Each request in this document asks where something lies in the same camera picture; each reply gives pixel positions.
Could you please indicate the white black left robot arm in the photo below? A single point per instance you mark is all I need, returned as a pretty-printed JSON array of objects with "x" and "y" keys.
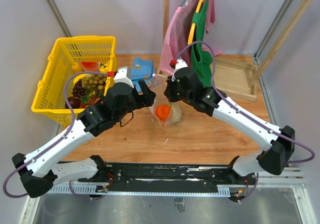
[{"x": 42, "y": 169}]

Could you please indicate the green grape bunch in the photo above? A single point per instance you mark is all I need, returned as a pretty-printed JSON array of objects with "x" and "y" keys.
[{"x": 92, "y": 82}]

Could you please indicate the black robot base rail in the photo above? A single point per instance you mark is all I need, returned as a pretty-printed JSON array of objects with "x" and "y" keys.
[{"x": 170, "y": 179}]

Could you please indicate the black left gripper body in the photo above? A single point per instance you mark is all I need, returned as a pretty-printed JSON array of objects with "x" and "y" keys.
[{"x": 136, "y": 101}]

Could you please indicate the green cabbage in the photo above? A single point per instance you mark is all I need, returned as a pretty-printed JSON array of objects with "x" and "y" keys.
[{"x": 174, "y": 116}]

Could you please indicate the yellow lemon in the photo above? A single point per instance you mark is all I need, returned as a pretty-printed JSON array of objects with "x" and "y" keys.
[{"x": 76, "y": 68}]

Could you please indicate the orange fruit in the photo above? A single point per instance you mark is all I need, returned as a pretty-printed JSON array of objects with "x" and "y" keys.
[{"x": 163, "y": 112}]

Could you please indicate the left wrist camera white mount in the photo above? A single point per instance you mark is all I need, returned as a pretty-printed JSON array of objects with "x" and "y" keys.
[{"x": 122, "y": 75}]

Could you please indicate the blue cartoon print cloth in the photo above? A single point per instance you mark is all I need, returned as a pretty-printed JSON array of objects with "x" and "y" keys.
[{"x": 142, "y": 70}]

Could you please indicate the pink hanging shirt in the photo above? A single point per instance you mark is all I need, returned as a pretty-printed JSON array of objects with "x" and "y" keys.
[{"x": 176, "y": 38}]

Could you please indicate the dark red apple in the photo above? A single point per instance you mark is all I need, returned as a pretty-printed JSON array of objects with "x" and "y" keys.
[{"x": 74, "y": 102}]

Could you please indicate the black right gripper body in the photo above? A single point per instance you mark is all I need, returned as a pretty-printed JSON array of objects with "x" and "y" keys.
[{"x": 174, "y": 93}]

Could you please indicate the watermelon slice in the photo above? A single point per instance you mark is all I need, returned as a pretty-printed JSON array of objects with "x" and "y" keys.
[{"x": 90, "y": 66}]

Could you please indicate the clear zip bag orange zipper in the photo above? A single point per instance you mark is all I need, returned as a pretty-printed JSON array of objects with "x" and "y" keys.
[{"x": 158, "y": 87}]

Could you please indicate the purple grape bunch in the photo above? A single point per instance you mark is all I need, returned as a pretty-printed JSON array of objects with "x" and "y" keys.
[{"x": 78, "y": 90}]

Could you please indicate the yellow clothes hanger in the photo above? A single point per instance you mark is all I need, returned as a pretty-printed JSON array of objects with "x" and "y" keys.
[{"x": 197, "y": 13}]

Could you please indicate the green hanging shirt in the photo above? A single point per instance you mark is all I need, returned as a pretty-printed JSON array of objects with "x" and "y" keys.
[{"x": 201, "y": 61}]

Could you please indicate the yellow plastic basket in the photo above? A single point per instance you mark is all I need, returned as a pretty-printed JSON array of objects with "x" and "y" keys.
[{"x": 49, "y": 98}]

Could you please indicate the wooden clothes rack frame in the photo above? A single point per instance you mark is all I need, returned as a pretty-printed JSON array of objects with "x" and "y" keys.
[{"x": 234, "y": 31}]

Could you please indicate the red cherry cluster with leaves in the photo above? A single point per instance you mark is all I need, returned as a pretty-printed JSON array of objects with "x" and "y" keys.
[{"x": 88, "y": 100}]

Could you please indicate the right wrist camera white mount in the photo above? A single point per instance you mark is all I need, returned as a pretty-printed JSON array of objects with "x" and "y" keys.
[{"x": 177, "y": 65}]

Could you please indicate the yellow bell pepper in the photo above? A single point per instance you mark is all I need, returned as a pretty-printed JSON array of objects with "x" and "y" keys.
[{"x": 104, "y": 67}]

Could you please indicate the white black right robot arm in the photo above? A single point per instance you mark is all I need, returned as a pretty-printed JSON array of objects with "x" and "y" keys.
[{"x": 276, "y": 144}]

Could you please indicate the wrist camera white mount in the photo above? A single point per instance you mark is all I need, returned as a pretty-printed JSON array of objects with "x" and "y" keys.
[
  {"x": 177, "y": 65},
  {"x": 122, "y": 75}
]

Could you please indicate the yellow banana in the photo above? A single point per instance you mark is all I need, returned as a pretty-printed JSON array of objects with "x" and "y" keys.
[{"x": 79, "y": 77}]

